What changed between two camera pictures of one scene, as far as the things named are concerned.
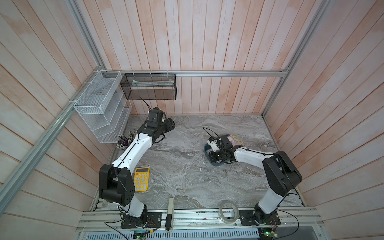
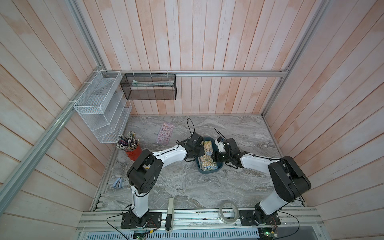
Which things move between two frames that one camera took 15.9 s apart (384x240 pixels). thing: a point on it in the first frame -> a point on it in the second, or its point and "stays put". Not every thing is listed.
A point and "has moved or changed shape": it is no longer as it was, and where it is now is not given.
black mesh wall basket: x=149 y=86 stays put
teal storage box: x=207 y=147 has moved or changed shape
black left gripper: x=170 y=124 -> x=201 y=147
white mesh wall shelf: x=103 y=107 stays put
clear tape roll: x=236 y=215 stays put
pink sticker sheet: x=234 y=141 has moved or changed shape
